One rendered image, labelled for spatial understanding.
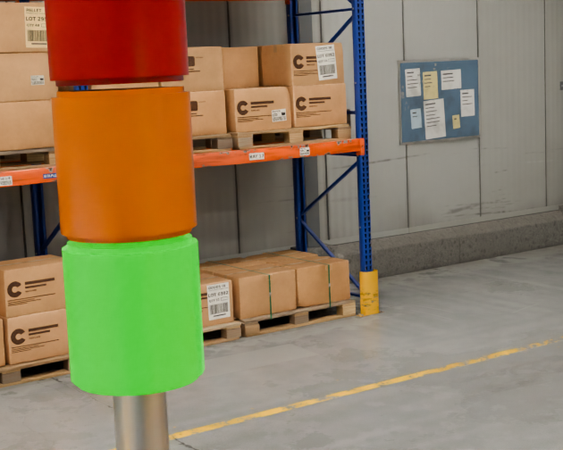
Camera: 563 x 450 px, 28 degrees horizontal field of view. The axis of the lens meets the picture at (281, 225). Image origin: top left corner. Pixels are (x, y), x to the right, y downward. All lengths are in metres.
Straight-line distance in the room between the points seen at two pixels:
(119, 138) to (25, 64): 8.15
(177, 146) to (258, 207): 10.72
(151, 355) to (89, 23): 0.12
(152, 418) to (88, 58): 0.13
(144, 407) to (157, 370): 0.02
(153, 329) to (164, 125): 0.07
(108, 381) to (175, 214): 0.06
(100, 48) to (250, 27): 10.66
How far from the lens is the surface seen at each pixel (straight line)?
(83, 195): 0.40
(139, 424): 0.42
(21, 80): 8.52
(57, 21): 0.40
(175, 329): 0.40
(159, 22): 0.39
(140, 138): 0.39
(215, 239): 10.88
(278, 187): 11.23
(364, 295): 10.20
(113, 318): 0.40
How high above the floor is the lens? 2.27
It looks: 8 degrees down
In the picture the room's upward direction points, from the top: 2 degrees counter-clockwise
